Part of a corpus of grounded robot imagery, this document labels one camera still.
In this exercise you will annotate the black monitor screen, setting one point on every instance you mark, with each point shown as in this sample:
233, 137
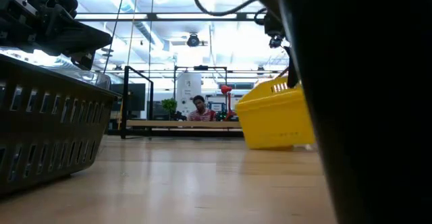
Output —
135, 97

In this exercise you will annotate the black slotted plastic basket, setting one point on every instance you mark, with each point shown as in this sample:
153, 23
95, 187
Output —
378, 122
50, 133

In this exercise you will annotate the person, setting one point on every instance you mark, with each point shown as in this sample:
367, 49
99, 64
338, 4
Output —
202, 114

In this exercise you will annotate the black background rig frame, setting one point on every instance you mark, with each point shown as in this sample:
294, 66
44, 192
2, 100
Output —
202, 67

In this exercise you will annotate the black overhead frame bar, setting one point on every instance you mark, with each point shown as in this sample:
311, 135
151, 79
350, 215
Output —
168, 16

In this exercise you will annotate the translucent grey plastic bin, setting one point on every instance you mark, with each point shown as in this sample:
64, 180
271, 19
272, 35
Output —
91, 77

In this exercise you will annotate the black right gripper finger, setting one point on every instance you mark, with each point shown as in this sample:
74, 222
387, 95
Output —
292, 69

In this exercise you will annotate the black frame wooden shelf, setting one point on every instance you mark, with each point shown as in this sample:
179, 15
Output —
182, 124

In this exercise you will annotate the green potted plant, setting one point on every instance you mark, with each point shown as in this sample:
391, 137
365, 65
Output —
169, 105

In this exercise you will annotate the white cylindrical tank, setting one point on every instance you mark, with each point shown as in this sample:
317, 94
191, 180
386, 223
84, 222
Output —
187, 92

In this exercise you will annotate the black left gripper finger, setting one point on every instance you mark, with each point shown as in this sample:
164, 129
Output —
81, 38
82, 61

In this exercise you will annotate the red desk lamp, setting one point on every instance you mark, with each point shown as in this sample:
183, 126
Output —
227, 96

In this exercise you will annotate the black ceiling camera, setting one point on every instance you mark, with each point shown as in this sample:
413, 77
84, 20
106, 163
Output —
193, 40

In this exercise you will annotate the yellow plastic basket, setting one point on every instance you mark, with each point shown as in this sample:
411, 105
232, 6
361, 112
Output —
273, 119

